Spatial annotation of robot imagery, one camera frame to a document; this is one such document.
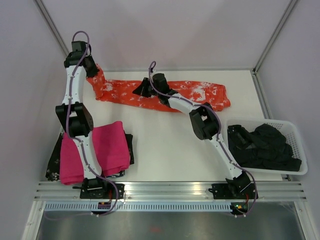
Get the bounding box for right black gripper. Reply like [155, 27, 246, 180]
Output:
[133, 76, 161, 97]

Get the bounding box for orange white-speckled trousers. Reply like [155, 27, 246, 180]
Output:
[86, 65, 231, 112]

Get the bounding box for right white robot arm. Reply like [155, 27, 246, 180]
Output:
[132, 73, 252, 198]

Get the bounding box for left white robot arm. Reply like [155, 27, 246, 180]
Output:
[55, 40, 109, 199]

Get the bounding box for folded magenta trousers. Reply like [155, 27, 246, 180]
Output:
[60, 121, 131, 185]

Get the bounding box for folded black patterned trousers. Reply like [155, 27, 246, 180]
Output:
[45, 133, 134, 181]

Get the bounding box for black clothes in basket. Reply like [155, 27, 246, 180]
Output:
[227, 123, 302, 172]

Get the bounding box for white plastic basket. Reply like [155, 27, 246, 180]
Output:
[222, 117, 308, 176]

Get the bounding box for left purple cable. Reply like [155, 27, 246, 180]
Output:
[65, 31, 106, 183]

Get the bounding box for purple cable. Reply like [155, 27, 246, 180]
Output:
[65, 31, 106, 183]
[148, 60, 258, 201]

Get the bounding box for left aluminium frame post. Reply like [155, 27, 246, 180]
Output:
[33, 0, 69, 57]

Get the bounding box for aluminium frame post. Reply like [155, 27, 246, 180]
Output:
[33, 0, 69, 57]
[252, 0, 300, 75]

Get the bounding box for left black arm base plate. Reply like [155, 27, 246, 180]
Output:
[79, 183, 125, 200]

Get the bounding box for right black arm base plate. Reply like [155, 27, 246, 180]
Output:
[208, 183, 257, 200]

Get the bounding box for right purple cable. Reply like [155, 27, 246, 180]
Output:
[148, 60, 258, 201]

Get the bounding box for white slotted cable duct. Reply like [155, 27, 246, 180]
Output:
[44, 201, 232, 212]

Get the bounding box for right aluminium frame post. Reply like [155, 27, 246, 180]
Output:
[252, 0, 300, 75]

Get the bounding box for aluminium mounting rail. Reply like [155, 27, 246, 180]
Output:
[33, 181, 307, 202]

